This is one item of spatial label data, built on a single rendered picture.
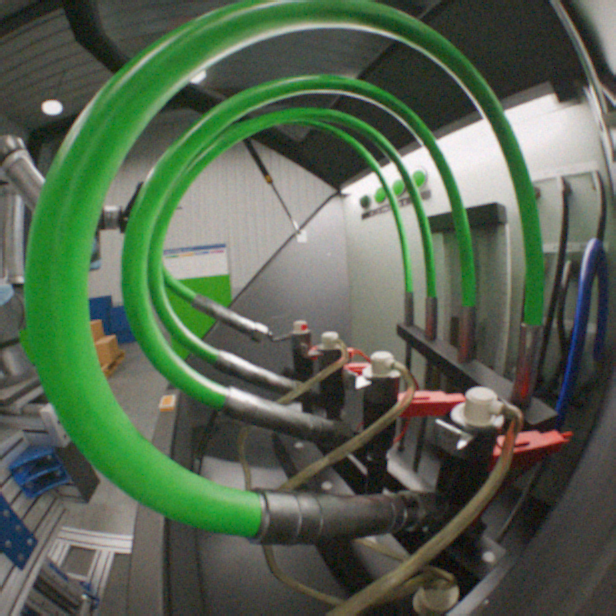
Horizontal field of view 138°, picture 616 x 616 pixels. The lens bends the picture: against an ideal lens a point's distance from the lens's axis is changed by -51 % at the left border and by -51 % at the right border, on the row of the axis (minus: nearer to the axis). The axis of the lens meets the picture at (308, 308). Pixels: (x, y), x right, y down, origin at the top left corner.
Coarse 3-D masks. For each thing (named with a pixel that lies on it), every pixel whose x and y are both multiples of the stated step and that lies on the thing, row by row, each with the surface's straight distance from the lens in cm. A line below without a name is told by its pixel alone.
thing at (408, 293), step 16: (224, 128) 35; (320, 128) 40; (336, 128) 40; (208, 144) 33; (352, 144) 41; (368, 160) 41; (384, 176) 42; (384, 192) 42; (400, 224) 42; (400, 240) 42; (176, 288) 29
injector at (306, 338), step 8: (296, 336) 31; (304, 336) 31; (296, 344) 31; (312, 344) 32; (296, 352) 31; (296, 360) 32; (304, 360) 32; (312, 360) 32; (280, 368) 33; (288, 368) 32; (296, 368) 32; (304, 368) 32; (312, 368) 33; (288, 376) 32; (296, 376) 32; (304, 376) 33; (312, 376) 33; (304, 408) 35; (312, 408) 36
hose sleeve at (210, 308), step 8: (200, 296) 29; (192, 304) 29; (200, 304) 28; (208, 304) 28; (216, 304) 29; (208, 312) 28; (216, 312) 28; (224, 312) 29; (232, 312) 29; (224, 320) 29; (232, 320) 29; (240, 320) 29; (248, 320) 30; (240, 328) 29; (248, 328) 29
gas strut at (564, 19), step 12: (552, 0) 28; (564, 12) 28; (564, 24) 28; (576, 36) 27; (576, 48) 27; (588, 60) 27; (588, 72) 27; (600, 96) 27; (600, 108) 27; (600, 120) 26; (612, 120) 26; (612, 144) 25; (612, 156) 26
